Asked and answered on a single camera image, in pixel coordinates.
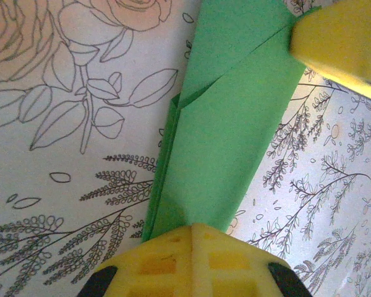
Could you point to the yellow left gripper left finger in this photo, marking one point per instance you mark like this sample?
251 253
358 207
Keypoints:
157 269

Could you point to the floral print tablecloth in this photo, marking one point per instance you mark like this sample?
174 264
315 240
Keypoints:
65 154

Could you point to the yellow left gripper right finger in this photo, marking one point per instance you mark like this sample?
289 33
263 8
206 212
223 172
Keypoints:
235 269

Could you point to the green square paper sheet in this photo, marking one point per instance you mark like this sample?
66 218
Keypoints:
219 139

